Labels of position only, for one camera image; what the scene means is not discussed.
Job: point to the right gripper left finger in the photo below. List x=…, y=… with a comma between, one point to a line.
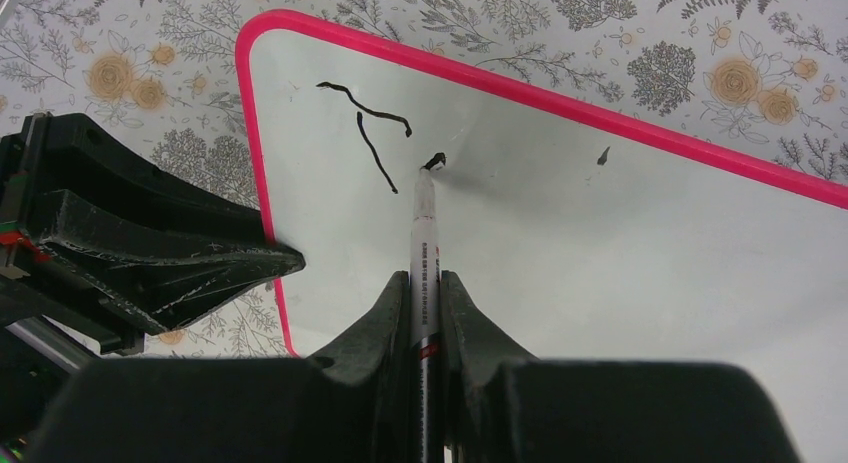
x=344, y=403

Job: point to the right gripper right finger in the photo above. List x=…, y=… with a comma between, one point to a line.
x=503, y=404

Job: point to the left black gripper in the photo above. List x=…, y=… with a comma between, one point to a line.
x=130, y=246

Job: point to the black cap marker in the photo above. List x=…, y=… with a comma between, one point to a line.
x=424, y=280

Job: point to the pink framed whiteboard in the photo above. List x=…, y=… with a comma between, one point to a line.
x=580, y=231

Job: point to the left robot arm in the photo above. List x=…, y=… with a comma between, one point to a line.
x=36, y=360

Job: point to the floral patterned mat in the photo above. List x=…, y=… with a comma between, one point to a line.
x=764, y=77

